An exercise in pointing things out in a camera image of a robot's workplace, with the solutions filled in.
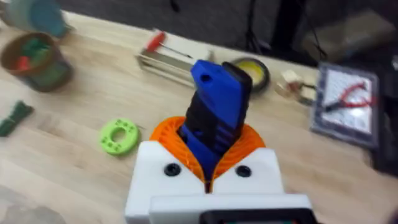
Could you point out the black and yellow tape roll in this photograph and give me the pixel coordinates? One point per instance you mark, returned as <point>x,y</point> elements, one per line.
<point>253,73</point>

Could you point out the blue electric screwdriver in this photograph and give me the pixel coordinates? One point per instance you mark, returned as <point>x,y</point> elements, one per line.
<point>217,115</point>

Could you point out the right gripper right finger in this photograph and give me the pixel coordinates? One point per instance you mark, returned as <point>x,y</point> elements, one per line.
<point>252,169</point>

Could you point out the green disc with holes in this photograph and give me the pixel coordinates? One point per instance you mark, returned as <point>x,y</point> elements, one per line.
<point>119,137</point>

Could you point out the teal and white cup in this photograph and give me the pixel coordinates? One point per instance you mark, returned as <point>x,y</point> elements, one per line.
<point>34,15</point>

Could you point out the white flat box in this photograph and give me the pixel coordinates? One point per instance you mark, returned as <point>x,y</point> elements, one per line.
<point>174,62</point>

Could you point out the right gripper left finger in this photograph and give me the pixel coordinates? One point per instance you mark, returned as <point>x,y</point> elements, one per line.
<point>161,174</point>

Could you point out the brown tub with toys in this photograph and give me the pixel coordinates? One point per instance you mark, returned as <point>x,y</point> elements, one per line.
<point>35,62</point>

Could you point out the grey tray with red pliers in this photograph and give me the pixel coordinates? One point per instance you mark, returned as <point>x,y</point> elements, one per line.
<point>346,102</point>

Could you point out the green toy vegetable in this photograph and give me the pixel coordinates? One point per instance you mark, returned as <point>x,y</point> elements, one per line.
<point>14,118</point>

